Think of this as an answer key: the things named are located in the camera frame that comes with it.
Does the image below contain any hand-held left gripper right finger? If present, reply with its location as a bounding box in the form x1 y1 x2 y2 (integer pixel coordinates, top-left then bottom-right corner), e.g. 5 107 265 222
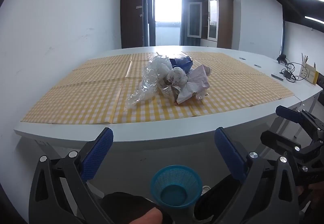
214 127 300 224

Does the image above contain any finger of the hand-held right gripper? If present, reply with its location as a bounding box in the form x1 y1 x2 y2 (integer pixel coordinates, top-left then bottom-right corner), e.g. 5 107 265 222
261 131 324 171
275 105 324 143

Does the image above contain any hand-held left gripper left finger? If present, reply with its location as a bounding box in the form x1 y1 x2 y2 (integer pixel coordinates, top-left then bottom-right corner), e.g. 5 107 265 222
29 127 114 224

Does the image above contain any blue plastic wastebasket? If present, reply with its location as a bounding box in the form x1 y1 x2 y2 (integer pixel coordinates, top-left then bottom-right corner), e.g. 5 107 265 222
150 165 202 210

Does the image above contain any white paper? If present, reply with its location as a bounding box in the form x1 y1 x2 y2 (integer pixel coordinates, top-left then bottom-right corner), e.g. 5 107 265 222
176 64 212 105

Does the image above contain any clear plastic bag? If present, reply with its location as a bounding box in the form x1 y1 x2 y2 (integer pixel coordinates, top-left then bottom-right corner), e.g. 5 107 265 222
127 55 175 109

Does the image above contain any clear plastic ball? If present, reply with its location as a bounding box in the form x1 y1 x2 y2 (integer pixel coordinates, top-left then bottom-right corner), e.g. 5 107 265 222
166 67 189 90

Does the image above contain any blue snack bag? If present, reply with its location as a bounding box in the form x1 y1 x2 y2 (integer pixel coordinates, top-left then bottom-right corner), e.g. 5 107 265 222
169 53 193 75

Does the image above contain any white translucent plastic bag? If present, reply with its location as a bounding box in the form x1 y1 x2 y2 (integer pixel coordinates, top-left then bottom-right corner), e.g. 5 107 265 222
152 57 173 81

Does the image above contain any person's right hand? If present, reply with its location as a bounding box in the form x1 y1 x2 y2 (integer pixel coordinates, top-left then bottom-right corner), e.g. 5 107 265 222
297 183 324 210

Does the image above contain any person's left hand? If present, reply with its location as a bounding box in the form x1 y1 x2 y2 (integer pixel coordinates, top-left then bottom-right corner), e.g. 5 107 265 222
129 207 163 224

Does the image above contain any yellow and white pen holder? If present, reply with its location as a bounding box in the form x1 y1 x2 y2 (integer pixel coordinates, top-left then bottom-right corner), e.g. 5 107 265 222
299 52 319 85

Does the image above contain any person's right leg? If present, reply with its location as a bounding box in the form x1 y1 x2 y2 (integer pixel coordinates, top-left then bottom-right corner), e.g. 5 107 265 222
194 173 243 222

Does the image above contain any yellow checkered tablecloth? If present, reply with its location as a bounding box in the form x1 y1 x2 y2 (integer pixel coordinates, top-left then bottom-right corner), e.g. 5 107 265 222
20 52 295 125

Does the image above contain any dark brown wardrobe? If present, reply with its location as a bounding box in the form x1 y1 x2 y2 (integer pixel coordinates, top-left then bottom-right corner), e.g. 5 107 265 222
120 0 150 49

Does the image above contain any bright balcony door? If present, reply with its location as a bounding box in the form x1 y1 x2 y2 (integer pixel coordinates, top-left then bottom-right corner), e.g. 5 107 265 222
148 0 186 46

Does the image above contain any black cable with charger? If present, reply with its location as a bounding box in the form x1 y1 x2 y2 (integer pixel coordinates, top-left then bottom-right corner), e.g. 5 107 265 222
280 62 307 83

